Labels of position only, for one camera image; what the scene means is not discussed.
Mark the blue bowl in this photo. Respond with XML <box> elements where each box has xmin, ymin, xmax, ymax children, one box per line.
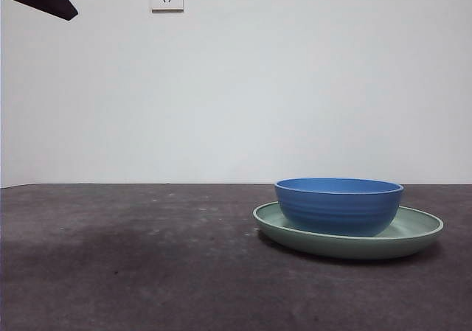
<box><xmin>274</xmin><ymin>177</ymin><xmax>405</xmax><ymax>237</ymax></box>

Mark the green plate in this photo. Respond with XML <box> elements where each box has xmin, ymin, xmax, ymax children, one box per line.
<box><xmin>252</xmin><ymin>201</ymin><xmax>445</xmax><ymax>261</ymax></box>

